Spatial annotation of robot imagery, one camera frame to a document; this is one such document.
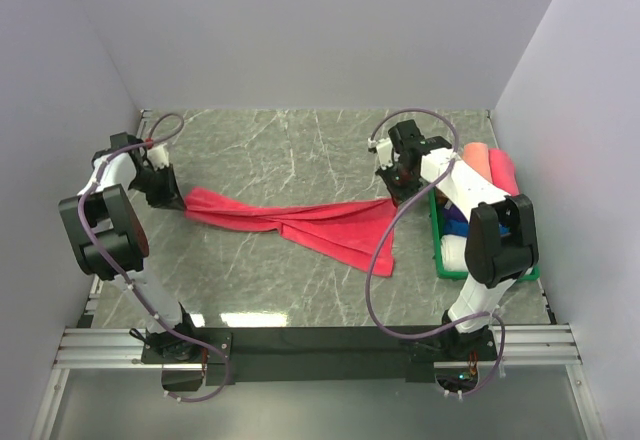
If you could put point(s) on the green plastic bin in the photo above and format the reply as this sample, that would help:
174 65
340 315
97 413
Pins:
437 223

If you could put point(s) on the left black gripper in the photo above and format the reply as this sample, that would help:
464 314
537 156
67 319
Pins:
171 196

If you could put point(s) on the black base beam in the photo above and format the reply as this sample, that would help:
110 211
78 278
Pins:
226 356

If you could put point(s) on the pink rolled towel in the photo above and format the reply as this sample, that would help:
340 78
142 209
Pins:
503 171

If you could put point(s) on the purple towel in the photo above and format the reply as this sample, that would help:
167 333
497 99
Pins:
454 222

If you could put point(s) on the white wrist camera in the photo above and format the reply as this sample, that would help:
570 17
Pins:
157 155
384 151

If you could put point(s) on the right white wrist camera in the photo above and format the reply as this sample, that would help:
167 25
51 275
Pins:
384 151

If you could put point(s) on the orange rolled towel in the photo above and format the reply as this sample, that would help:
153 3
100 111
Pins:
476 155

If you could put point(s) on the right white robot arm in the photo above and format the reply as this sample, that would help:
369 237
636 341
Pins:
501 245

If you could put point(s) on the aluminium rail frame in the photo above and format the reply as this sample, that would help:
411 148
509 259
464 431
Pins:
111 349

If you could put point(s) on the white rolled towel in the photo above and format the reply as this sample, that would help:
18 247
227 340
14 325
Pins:
453 253

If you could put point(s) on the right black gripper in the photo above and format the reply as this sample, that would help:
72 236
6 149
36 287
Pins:
398 194

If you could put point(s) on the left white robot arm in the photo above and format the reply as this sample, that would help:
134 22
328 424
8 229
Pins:
109 242

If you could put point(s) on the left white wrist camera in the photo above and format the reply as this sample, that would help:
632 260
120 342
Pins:
157 155

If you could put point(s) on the red towel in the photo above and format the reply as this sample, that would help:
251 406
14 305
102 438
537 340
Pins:
348 232

